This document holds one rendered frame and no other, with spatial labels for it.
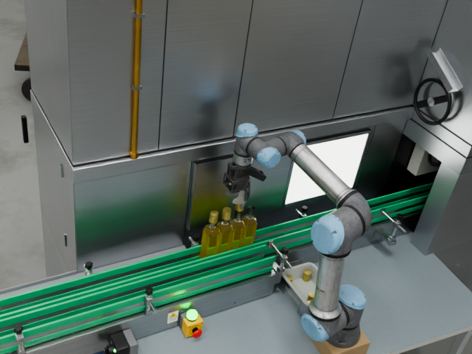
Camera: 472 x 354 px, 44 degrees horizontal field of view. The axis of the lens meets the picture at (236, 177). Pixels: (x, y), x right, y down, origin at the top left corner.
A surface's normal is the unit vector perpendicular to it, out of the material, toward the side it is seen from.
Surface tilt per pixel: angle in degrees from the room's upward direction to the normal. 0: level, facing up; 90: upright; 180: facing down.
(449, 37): 90
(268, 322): 0
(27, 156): 0
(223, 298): 90
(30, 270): 0
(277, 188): 90
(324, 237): 86
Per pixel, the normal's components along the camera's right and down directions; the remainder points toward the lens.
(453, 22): -0.87, 0.18
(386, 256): 0.13, -0.81
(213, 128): 0.48, 0.55
